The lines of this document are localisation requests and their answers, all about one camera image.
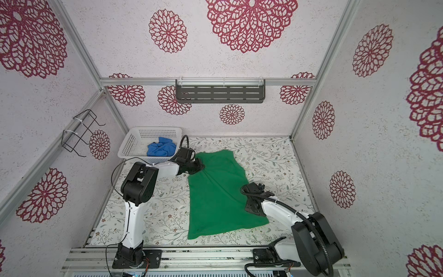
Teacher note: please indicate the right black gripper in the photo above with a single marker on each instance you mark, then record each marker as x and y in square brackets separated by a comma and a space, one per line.
[248, 204]

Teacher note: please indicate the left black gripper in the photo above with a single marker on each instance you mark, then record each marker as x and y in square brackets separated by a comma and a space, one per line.
[198, 167]

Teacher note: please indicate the green tank top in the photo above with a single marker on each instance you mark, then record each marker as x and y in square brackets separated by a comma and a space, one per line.
[216, 202]

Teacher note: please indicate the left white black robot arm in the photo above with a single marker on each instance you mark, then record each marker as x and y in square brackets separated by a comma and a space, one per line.
[136, 190]

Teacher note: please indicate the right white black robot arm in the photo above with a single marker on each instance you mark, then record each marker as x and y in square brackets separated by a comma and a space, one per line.
[313, 245]

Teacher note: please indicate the blue tank top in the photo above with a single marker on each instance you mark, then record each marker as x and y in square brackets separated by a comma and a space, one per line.
[165, 147]

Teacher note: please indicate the white plastic basket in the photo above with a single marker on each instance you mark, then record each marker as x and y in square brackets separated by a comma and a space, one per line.
[137, 140]

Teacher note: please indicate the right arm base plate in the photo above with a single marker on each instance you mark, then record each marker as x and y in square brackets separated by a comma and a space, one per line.
[269, 257]

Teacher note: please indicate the grey metal wall shelf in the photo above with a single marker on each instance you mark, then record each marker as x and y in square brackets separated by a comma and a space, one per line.
[220, 92]

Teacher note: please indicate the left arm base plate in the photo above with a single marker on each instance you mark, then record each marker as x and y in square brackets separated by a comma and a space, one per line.
[145, 258]

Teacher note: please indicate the black wire wall rack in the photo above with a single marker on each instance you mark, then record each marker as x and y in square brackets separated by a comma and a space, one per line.
[71, 138]

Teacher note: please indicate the aluminium front rail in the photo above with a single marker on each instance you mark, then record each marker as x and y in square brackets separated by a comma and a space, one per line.
[101, 259]

